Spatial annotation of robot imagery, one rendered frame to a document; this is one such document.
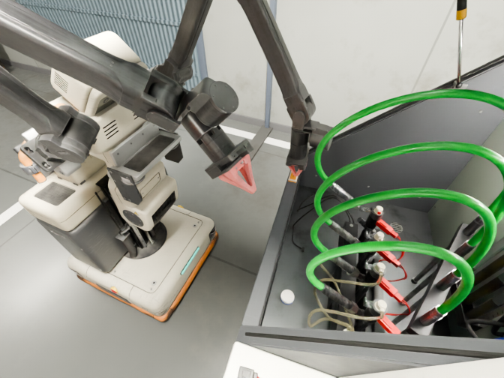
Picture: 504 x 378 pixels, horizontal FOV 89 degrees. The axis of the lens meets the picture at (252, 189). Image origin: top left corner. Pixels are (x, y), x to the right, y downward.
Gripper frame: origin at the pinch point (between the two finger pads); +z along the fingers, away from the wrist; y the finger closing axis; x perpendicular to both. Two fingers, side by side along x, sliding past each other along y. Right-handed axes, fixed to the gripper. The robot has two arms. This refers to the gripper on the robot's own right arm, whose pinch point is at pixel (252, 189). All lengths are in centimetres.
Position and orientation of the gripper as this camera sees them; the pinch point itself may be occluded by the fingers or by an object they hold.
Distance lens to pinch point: 54.6
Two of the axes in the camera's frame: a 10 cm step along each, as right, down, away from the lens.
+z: 6.1, 7.6, 2.4
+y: 5.8, -2.2, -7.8
